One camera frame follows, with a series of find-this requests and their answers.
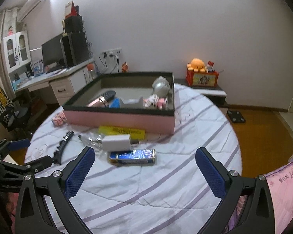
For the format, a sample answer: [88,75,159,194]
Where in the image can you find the white wall outlet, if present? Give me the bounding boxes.
[103,49,123,57]

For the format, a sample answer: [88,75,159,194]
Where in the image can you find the white and silver round device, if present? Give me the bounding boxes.
[152,76,171,97]

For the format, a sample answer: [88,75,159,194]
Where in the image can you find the person's left forearm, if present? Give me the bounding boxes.
[0,188,15,234]

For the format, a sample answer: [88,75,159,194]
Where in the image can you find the blue and white box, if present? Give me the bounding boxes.
[32,60,44,76]

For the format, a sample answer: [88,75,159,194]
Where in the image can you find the white desk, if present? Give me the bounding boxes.
[11,58,98,105]

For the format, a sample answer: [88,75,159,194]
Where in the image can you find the black computer monitor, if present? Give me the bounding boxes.
[41,33,66,67]

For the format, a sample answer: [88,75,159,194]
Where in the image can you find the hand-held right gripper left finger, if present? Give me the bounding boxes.
[15,147,96,234]

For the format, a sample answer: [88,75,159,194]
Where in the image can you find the yellow highlighter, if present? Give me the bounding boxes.
[98,126,146,139]

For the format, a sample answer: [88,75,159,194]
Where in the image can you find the white glass door cabinet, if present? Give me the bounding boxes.
[0,30,32,75]

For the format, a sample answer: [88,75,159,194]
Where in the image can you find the white charger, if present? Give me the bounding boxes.
[102,134,132,153]

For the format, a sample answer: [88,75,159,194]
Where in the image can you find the black hair clip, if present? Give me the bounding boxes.
[53,131,75,165]

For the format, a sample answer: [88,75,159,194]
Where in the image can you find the blue and gold battery pack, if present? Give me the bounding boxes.
[109,149,157,167]

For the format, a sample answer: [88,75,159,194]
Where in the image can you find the beige curtain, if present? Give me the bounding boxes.
[0,10,17,86]

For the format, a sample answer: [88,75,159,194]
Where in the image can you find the black power cable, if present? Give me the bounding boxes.
[99,52,108,74]

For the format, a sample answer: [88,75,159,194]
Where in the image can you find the red printed toy box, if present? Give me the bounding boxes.
[186,63,219,88]

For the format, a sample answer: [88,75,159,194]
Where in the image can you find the leopard print garment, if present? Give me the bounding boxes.
[0,95,15,127]

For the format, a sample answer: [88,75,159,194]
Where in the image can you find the pink storage box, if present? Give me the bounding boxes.
[62,72,177,135]

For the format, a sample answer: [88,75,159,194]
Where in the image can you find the white air conditioner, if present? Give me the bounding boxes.
[17,0,49,21]

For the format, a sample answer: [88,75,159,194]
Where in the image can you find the black computer tower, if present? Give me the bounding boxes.
[60,32,89,67]

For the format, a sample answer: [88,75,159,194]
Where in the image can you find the rose gold tube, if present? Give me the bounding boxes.
[87,97,110,108]

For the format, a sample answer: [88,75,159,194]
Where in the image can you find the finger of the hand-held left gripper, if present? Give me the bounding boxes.
[0,138,31,153]
[2,155,55,176]

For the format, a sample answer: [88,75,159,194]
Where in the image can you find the low black and white cabinet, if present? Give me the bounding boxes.
[173,78,227,106]

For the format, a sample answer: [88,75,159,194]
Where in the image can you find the black office chair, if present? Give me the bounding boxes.
[7,100,39,132]

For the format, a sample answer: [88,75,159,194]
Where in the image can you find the pink and white toy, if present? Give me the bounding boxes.
[144,95,168,110]

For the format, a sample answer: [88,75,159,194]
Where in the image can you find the black bathroom scale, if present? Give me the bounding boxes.
[227,110,247,124]

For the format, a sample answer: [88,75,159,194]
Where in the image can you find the light blue box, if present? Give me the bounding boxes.
[11,78,30,89]

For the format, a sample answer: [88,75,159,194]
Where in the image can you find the water bottle with orange lid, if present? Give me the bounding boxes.
[87,63,97,79]

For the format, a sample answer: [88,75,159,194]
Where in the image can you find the desk calendar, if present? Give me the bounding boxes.
[65,2,75,19]

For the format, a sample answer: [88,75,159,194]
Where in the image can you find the white plastic holder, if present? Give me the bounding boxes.
[120,97,144,108]

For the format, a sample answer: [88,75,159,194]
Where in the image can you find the clear plastic bag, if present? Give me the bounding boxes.
[78,132,105,152]

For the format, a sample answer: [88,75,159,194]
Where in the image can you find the pink bed cover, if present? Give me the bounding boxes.
[225,149,293,234]

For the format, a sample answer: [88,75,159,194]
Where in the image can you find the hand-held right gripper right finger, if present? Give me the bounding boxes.
[195,147,276,234]

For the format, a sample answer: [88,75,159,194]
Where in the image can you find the orange octopus plush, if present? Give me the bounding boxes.
[188,58,208,73]

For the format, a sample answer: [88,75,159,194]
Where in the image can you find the pink patterned small packet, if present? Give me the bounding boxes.
[52,111,67,127]

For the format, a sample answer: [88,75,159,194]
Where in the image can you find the black speaker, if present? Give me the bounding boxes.
[63,15,83,33]

